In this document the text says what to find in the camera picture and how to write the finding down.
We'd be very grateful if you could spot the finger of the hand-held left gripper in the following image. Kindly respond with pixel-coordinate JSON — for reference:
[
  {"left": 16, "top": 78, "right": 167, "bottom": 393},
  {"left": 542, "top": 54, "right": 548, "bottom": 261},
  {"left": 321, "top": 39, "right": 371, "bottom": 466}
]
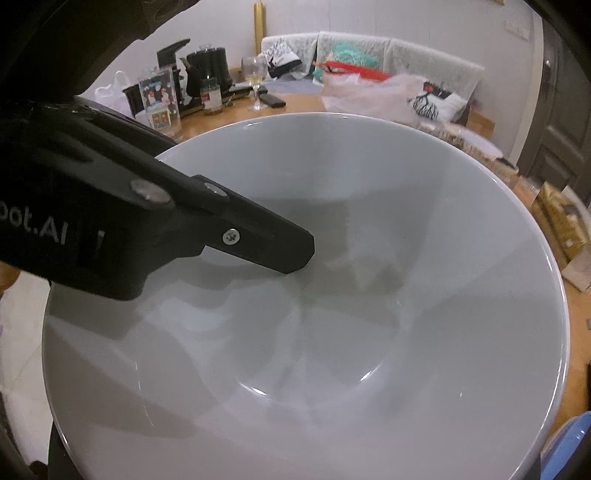
[{"left": 191, "top": 174, "right": 315, "bottom": 274}]

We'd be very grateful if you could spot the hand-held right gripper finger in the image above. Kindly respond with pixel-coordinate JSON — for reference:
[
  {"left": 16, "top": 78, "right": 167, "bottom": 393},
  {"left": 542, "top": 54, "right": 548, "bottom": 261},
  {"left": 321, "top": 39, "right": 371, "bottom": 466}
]
[{"left": 28, "top": 418, "right": 81, "bottom": 480}]

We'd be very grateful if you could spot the white bowl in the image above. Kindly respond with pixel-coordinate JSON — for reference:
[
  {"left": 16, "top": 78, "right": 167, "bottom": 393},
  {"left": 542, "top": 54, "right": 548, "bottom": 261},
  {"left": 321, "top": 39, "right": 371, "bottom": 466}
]
[{"left": 41, "top": 112, "right": 570, "bottom": 480}]

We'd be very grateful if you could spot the pink plastic bag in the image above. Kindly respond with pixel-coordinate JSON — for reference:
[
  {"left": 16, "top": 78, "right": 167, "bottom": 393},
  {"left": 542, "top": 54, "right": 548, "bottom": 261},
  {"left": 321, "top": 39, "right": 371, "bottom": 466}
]
[{"left": 95, "top": 71, "right": 134, "bottom": 116}]

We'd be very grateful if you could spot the printed glass cup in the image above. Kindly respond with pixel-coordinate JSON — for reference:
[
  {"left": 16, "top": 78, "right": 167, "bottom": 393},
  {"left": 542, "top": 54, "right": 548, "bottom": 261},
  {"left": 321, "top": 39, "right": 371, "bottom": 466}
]
[{"left": 139, "top": 67, "right": 182, "bottom": 141}]

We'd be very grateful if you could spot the small glass jar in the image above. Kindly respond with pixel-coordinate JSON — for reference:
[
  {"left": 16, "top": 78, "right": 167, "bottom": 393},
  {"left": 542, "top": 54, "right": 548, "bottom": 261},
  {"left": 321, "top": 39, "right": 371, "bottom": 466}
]
[{"left": 201, "top": 78, "right": 225, "bottom": 116}]

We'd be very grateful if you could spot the wine glass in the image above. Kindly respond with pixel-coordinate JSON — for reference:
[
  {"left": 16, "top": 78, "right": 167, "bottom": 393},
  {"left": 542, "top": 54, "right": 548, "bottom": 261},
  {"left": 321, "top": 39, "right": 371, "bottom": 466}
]
[{"left": 241, "top": 56, "right": 269, "bottom": 112}]

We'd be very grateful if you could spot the clear plastic bag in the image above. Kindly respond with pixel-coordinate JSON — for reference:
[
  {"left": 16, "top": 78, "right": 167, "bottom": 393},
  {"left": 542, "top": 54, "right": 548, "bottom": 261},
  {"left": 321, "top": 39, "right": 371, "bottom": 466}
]
[{"left": 321, "top": 71, "right": 428, "bottom": 125}]

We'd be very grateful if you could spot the black electric kettle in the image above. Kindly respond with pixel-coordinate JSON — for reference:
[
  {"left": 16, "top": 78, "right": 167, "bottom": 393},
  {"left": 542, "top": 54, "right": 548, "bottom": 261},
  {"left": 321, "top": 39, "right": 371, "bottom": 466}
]
[{"left": 186, "top": 45, "right": 234, "bottom": 93}]

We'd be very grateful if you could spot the black white leaf pillow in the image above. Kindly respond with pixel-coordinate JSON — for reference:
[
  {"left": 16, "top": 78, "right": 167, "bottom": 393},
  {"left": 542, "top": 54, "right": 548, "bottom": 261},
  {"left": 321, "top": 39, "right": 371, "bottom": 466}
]
[{"left": 265, "top": 37, "right": 303, "bottom": 78}]

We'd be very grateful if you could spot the red lid container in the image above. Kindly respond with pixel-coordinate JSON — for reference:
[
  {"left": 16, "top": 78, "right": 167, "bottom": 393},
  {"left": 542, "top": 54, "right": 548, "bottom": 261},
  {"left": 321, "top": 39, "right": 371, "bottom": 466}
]
[{"left": 314, "top": 60, "right": 391, "bottom": 81}]

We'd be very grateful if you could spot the teal patterned pillow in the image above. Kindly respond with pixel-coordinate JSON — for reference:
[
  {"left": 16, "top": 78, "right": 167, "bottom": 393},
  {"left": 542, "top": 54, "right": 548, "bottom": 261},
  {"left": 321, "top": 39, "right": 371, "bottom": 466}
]
[{"left": 312, "top": 41, "right": 389, "bottom": 79}]

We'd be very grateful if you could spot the yellow rolled mat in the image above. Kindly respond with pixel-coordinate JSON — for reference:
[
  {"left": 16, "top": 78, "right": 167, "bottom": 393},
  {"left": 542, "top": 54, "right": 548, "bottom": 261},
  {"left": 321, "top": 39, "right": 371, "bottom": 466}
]
[{"left": 252, "top": 1, "right": 267, "bottom": 58}]

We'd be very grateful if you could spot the white tree print pillow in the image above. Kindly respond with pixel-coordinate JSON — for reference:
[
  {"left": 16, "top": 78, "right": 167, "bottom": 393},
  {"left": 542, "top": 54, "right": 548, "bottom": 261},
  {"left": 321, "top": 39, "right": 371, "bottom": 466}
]
[{"left": 409, "top": 82, "right": 465, "bottom": 121}]

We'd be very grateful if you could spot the grey sofa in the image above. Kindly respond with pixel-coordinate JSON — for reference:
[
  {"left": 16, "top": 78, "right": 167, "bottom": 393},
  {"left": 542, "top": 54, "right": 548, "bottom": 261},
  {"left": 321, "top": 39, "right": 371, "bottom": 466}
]
[{"left": 261, "top": 31, "right": 485, "bottom": 139}]

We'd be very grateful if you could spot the glass ashtray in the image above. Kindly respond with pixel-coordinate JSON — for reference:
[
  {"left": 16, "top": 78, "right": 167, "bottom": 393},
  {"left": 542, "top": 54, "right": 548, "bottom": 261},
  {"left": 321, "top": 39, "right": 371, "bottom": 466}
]
[{"left": 431, "top": 124, "right": 522, "bottom": 185}]

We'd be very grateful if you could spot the clear gold tissue box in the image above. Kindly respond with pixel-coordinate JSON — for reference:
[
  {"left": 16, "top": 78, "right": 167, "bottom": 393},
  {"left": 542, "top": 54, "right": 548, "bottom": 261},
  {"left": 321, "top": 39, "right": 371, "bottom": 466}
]
[{"left": 529, "top": 180, "right": 591, "bottom": 291}]

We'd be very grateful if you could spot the dark brown door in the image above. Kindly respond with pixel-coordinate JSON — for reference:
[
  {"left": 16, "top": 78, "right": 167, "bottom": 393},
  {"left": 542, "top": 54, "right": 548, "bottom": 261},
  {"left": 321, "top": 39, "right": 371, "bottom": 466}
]
[{"left": 517, "top": 23, "right": 591, "bottom": 208}]

